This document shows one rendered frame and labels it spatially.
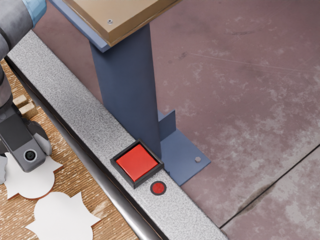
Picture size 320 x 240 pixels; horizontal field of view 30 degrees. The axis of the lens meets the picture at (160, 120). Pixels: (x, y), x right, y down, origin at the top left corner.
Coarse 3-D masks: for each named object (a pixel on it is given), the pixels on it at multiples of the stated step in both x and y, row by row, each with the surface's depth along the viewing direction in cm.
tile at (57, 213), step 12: (60, 192) 111; (36, 204) 110; (48, 204) 110; (60, 204) 110; (72, 204) 110; (36, 216) 109; (48, 216) 109; (60, 216) 109; (72, 216) 109; (84, 216) 108; (36, 228) 108; (48, 228) 108; (60, 228) 107; (72, 228) 107; (84, 228) 107
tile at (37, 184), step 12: (48, 156) 115; (12, 168) 114; (36, 168) 114; (48, 168) 114; (60, 168) 114; (12, 180) 113; (24, 180) 112; (36, 180) 112; (48, 180) 112; (12, 192) 111; (24, 192) 111; (36, 192) 111; (48, 192) 111
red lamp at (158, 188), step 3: (156, 183) 115; (159, 183) 115; (153, 186) 114; (156, 186) 114; (159, 186) 114; (162, 186) 114; (153, 189) 114; (156, 189) 114; (159, 189) 114; (162, 189) 114; (156, 192) 114; (159, 192) 114
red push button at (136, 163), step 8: (128, 152) 117; (136, 152) 117; (144, 152) 117; (120, 160) 116; (128, 160) 116; (136, 160) 116; (144, 160) 116; (152, 160) 116; (128, 168) 115; (136, 168) 115; (144, 168) 115; (152, 168) 115; (136, 176) 114
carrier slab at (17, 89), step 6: (6, 66) 129; (6, 72) 128; (12, 72) 128; (12, 78) 128; (12, 84) 127; (18, 84) 127; (12, 90) 126; (18, 90) 126; (24, 90) 126; (18, 96) 125
